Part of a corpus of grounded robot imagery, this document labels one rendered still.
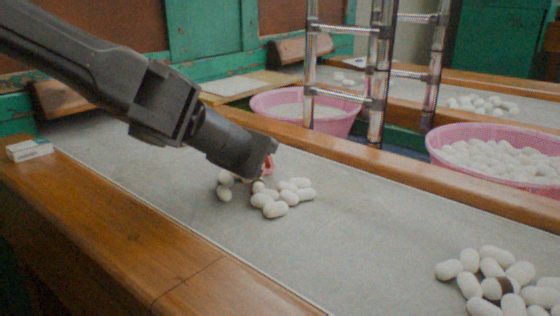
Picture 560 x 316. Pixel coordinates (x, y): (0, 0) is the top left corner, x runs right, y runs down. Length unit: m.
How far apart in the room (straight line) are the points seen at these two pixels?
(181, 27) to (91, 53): 0.66
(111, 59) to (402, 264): 0.38
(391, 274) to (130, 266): 0.28
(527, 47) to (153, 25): 2.62
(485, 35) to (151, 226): 2.99
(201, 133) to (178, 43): 0.60
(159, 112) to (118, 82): 0.05
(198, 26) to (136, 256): 0.76
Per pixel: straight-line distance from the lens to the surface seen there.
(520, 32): 3.22
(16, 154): 0.78
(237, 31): 1.21
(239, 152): 0.55
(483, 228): 0.60
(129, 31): 1.02
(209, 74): 1.14
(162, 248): 0.48
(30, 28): 0.42
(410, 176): 0.66
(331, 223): 0.55
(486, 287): 0.48
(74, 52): 0.43
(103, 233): 0.53
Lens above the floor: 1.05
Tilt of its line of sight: 24 degrees down
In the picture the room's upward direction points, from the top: straight up
